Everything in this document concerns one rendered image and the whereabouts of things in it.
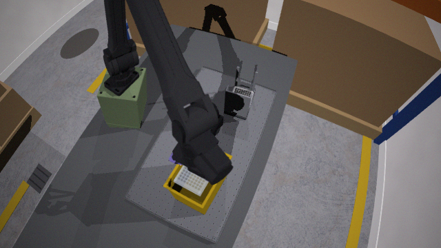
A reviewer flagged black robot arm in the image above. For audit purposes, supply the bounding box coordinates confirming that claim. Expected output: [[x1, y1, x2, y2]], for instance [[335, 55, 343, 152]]
[[103, 0, 233, 185]]

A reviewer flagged yellow plastics bin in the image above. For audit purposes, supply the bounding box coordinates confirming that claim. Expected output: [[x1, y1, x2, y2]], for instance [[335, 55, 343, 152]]
[[164, 164, 226, 215]]

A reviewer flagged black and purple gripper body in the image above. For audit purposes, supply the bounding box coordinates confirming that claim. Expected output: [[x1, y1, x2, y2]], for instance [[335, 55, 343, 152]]
[[172, 143, 208, 181]]

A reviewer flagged white well plate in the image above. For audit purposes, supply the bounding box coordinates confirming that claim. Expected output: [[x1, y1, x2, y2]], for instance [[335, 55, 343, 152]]
[[233, 86, 253, 97]]

